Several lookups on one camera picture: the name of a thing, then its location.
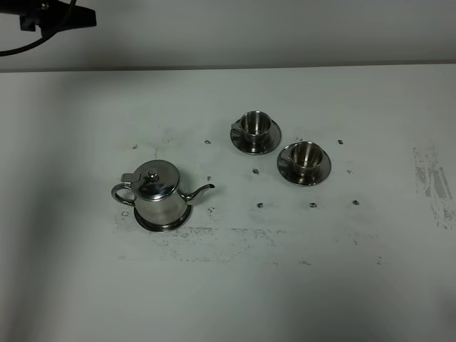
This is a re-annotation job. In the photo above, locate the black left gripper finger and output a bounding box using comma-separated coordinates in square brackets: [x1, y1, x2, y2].
[19, 1, 97, 36]

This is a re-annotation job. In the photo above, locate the stainless steel teapot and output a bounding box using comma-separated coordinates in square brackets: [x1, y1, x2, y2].
[111, 160, 214, 232]

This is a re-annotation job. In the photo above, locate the rear stainless steel teacup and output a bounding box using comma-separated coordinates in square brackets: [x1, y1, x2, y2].
[231, 110, 272, 145]

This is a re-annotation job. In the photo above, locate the stainless steel teacup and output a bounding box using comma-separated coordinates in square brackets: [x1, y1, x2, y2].
[278, 141, 326, 177]
[231, 110, 272, 145]

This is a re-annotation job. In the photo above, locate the steel saucer under teapot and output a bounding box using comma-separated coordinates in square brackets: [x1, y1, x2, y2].
[133, 206, 193, 233]

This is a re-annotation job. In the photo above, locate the rear stainless steel saucer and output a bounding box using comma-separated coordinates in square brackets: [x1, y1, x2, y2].
[230, 120, 281, 155]

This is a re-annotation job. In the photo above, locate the stainless steel saucer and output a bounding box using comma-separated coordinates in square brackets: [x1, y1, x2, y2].
[276, 141, 331, 187]
[230, 120, 281, 155]

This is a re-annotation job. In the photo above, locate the front stainless steel saucer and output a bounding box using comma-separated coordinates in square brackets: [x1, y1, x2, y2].
[276, 141, 331, 187]

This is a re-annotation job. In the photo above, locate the front stainless steel teacup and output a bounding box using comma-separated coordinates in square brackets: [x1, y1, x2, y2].
[278, 141, 326, 177]

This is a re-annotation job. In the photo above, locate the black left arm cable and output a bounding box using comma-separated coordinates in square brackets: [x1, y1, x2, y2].
[0, 0, 78, 57]

